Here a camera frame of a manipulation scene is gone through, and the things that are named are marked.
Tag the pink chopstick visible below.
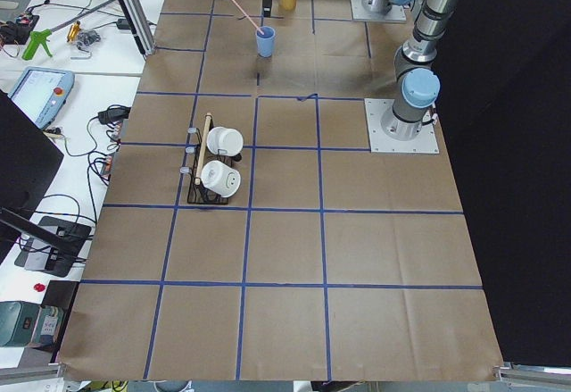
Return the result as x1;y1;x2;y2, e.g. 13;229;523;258
230;0;265;35

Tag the light blue plastic cup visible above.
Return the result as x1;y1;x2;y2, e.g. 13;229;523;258
255;26;276;58

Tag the white mug plain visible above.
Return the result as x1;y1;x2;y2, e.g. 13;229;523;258
206;126;244;156

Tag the black power adapter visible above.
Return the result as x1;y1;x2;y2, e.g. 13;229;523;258
97;104;131;124

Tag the white smiley face mug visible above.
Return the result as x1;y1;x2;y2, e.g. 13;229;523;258
201;160;241;197

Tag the blue teach pendant tablet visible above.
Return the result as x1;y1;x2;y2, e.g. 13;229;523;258
9;66;75;129

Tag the black monitor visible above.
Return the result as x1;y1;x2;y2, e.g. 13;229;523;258
0;90;66;264

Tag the brown paper table cover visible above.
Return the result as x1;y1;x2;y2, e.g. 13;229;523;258
60;0;501;381

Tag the green electronic box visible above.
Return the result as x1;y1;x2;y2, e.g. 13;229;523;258
1;301;64;347

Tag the aluminium frame post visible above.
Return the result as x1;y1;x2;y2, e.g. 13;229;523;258
119;0;155;56

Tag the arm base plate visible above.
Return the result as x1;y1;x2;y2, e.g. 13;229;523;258
351;0;407;24
364;98;439;154

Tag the black wire cup rack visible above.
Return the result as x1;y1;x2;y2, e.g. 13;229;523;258
180;113;244;205

